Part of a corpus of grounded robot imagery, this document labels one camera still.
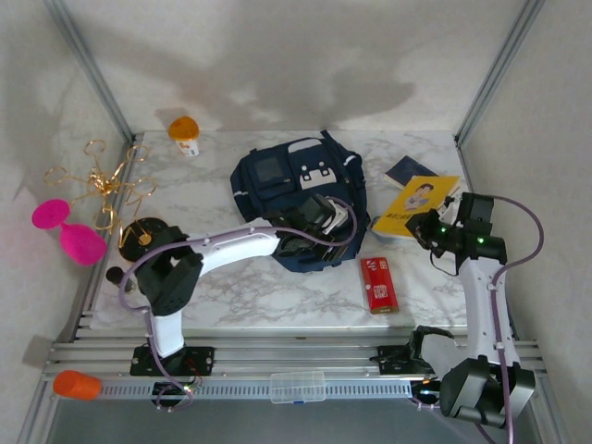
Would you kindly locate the pink fluffy double pad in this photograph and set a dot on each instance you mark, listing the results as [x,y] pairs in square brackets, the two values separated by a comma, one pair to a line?
[48,213]

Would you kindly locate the red rectangular box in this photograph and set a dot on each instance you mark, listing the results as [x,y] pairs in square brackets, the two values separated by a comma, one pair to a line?
[379,287]

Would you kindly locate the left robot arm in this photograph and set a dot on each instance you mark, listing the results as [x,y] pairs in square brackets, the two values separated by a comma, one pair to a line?
[231,245]

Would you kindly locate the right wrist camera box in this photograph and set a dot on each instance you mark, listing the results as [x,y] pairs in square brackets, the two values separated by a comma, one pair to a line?
[448,205]

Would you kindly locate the white bottle orange lid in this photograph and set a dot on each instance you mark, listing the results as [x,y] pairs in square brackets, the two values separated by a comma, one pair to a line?
[184,129]

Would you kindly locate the aluminium frame post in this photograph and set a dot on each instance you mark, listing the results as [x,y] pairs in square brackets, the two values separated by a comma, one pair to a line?
[92,69]
[499,69]

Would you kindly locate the black controller board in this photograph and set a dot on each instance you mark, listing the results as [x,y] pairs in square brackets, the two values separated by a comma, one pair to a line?
[425,393]
[168,390]

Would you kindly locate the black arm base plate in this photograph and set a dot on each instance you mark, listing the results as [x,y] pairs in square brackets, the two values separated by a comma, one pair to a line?
[393,361]
[201,361]

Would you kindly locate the navy book gold label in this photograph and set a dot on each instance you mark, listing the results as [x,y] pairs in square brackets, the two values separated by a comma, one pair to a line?
[407,168]

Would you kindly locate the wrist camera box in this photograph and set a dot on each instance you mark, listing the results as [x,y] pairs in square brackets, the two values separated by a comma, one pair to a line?
[335,219]
[448,205]

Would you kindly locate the navy blue backpack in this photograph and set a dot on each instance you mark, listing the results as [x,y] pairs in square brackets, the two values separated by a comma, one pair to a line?
[268,185]

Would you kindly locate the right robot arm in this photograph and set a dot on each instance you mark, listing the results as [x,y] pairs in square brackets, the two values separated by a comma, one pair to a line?
[481,314]

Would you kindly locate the small dark cylindrical jar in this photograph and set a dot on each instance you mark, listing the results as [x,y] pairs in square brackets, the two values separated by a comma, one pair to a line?
[113,276]

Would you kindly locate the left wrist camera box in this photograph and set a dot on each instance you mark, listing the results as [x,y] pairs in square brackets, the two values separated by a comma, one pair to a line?
[335,219]

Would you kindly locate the clear plastic compartment box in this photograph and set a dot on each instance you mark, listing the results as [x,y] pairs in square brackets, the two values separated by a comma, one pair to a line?
[298,387]

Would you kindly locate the orange plastic cup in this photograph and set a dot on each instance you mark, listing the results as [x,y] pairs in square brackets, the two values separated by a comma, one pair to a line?
[76,385]

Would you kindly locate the yellow cartoon cover book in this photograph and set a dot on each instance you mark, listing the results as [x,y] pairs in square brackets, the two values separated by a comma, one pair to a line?
[416,199]

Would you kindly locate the aluminium rail frame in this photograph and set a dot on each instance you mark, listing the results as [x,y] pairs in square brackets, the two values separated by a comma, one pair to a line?
[296,353]

